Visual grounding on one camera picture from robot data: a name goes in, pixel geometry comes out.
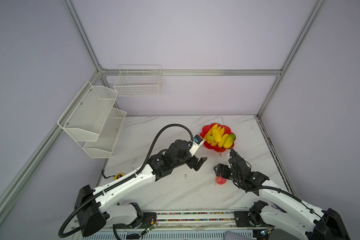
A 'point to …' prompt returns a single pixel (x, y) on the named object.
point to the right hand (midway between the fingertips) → (218, 169)
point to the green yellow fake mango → (229, 141)
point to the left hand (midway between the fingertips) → (197, 152)
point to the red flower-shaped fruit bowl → (206, 128)
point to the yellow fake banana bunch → (212, 142)
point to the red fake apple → (220, 180)
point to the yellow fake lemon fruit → (216, 135)
